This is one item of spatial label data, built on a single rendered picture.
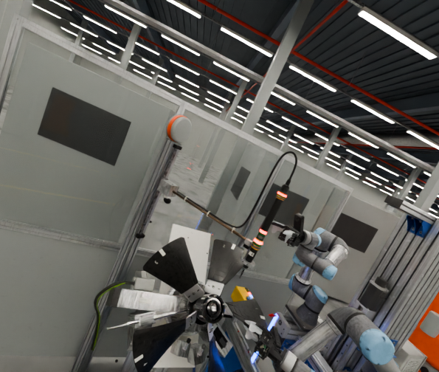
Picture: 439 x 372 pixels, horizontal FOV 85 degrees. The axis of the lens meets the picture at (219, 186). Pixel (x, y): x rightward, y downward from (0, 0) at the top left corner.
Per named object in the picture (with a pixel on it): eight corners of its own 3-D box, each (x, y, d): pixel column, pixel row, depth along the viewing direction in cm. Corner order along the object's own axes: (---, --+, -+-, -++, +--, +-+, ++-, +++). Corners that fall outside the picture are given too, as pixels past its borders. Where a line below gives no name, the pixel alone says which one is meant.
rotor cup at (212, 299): (185, 322, 109) (198, 326, 99) (189, 288, 116) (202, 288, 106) (212, 325, 115) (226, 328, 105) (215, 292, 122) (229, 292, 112)
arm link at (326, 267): (349, 258, 158) (327, 286, 120) (333, 249, 164) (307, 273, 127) (357, 244, 154) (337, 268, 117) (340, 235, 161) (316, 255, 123)
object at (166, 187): (155, 190, 141) (160, 176, 140) (163, 190, 147) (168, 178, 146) (166, 197, 136) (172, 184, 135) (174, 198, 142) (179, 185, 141)
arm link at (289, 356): (298, 353, 103) (290, 367, 105) (288, 345, 105) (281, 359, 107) (294, 364, 96) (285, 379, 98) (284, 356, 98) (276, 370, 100)
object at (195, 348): (187, 362, 118) (185, 345, 121) (198, 358, 122) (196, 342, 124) (194, 366, 112) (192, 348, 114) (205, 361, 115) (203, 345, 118)
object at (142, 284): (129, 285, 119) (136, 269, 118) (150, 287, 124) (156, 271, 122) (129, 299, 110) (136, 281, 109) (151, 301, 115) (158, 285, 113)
